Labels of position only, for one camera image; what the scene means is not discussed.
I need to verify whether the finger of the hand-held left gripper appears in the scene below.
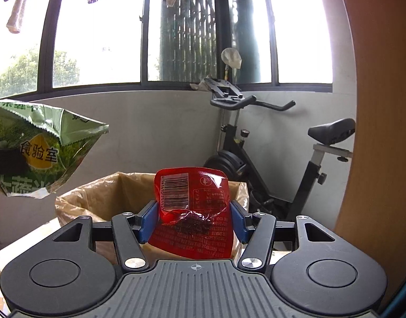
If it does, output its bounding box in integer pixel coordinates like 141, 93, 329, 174
0, 144, 24, 176

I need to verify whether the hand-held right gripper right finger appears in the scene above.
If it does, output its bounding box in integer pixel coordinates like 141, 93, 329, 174
229, 200, 337, 270

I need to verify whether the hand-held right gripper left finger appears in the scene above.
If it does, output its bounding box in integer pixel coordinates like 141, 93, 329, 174
52, 200, 159, 271

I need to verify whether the red snack packet with barcode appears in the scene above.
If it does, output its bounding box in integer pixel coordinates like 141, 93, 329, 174
147, 167, 232, 261

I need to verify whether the large green snack bag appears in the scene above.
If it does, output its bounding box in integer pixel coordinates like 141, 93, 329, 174
0, 99, 110, 200

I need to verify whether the cardboard box with plastic liner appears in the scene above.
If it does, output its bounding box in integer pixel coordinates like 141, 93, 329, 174
55, 171, 250, 266

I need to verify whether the black exercise bike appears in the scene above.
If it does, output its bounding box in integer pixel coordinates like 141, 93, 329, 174
203, 77, 356, 253

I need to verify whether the beige hanging sock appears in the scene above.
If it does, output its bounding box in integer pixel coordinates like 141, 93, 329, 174
7, 0, 33, 34

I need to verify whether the wooden panel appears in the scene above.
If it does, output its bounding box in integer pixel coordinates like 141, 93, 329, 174
334, 0, 406, 300

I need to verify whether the dark blue panel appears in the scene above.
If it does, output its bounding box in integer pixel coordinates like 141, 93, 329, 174
381, 276, 406, 318

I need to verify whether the perforated metal screen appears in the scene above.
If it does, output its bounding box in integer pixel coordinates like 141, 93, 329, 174
161, 0, 219, 82

